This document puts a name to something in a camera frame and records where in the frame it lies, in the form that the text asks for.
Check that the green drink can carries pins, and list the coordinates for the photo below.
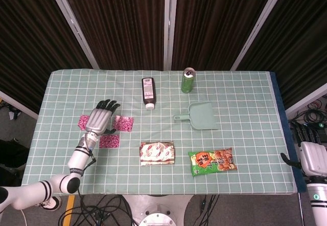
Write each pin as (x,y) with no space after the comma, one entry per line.
(187,82)

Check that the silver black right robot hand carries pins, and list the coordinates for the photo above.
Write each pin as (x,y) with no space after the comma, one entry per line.
(314,158)

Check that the brown bottle white cap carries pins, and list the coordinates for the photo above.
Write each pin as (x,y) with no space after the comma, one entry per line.
(148,91)

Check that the black bulky object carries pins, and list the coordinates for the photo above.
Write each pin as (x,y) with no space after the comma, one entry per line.
(11,159)

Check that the dark brown ribbed screen panel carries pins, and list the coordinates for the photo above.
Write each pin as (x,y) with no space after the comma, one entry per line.
(212,24)
(301,31)
(25,31)
(115,24)

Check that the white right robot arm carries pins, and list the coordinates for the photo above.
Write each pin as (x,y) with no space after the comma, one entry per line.
(319,200)

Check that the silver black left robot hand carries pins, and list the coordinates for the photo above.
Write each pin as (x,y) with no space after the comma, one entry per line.
(98,120)

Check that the green white checked tablecloth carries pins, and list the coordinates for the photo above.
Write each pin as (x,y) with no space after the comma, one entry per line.
(163,123)

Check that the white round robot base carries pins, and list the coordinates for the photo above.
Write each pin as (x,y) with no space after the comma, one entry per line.
(158,203)

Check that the green orange snack bag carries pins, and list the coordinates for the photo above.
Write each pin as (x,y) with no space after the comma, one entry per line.
(212,162)

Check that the white screen frame post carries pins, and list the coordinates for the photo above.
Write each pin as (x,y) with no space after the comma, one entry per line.
(306,100)
(259,24)
(74,25)
(19,105)
(169,24)

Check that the silver red foil packet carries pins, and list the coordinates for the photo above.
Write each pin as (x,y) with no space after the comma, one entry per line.
(157,153)

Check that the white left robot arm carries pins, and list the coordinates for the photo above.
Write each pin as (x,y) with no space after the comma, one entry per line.
(79,157)

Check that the white black sneaker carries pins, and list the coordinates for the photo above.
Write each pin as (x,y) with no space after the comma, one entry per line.
(52,203)

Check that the mint green plastic dustpan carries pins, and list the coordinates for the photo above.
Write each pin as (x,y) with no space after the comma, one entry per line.
(201,116)

